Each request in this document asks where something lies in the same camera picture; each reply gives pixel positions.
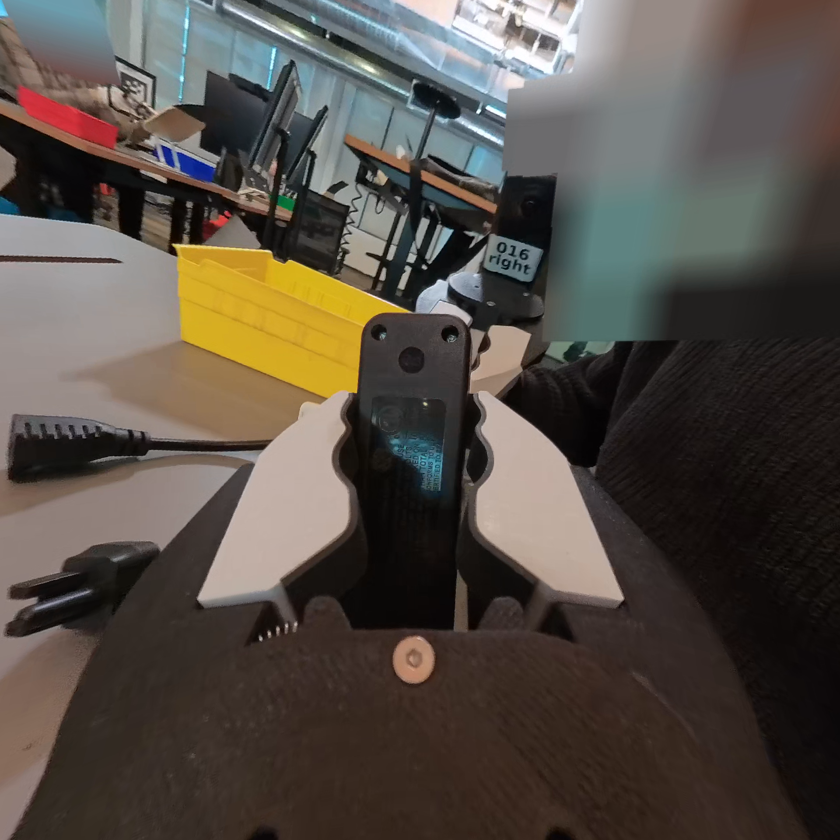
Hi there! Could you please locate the framed code sign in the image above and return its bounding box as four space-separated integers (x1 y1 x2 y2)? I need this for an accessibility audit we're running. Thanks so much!
115 56 158 109

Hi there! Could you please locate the yellow plastic bin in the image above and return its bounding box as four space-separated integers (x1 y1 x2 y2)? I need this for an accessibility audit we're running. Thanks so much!
172 243 411 399

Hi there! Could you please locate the silver ventilation duct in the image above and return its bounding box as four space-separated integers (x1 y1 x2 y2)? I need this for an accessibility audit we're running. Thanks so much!
217 0 585 93

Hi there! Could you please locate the red parts bin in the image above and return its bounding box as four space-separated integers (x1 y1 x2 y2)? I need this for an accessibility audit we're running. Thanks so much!
16 85 120 147

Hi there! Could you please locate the black monitor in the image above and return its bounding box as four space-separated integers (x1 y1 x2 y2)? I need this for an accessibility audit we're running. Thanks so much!
200 60 330 191

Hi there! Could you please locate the black socket block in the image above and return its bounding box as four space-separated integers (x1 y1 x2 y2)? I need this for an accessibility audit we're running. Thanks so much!
357 313 473 631

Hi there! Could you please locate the black angled plug cord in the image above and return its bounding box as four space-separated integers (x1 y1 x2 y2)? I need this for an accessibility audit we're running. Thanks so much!
7 413 273 485

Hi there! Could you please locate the white leaning panel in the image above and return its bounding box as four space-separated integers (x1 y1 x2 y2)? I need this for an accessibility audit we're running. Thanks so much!
203 213 263 250

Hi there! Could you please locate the black round pedestal lamp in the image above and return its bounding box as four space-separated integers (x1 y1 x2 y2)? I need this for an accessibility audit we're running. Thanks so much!
408 77 462 161

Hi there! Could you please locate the black mesh office chair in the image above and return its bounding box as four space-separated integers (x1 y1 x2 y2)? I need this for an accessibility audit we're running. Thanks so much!
292 193 350 277

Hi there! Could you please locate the wooden work table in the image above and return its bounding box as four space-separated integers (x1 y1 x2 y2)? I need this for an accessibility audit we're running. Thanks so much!
0 101 296 244

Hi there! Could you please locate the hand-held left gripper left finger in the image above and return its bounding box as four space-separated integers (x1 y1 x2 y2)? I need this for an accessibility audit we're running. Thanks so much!
196 390 366 608

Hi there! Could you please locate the grey desk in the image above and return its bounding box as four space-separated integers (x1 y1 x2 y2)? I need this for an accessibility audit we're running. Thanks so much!
0 213 368 821

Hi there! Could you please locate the blue plastic bin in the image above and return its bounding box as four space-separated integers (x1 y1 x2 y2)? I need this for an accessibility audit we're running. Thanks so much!
156 143 217 183

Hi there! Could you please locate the person's torso in black sweater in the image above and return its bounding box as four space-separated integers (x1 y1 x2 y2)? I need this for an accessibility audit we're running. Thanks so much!
571 338 840 840

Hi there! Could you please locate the black three-prong plug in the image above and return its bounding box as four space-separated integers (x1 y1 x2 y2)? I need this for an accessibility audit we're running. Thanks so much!
3 540 163 639

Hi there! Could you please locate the coiled desk cable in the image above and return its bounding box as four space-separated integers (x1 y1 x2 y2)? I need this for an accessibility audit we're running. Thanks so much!
340 187 362 263

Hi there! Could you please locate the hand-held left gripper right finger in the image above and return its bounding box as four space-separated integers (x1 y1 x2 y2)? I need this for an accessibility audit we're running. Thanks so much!
461 390 626 610

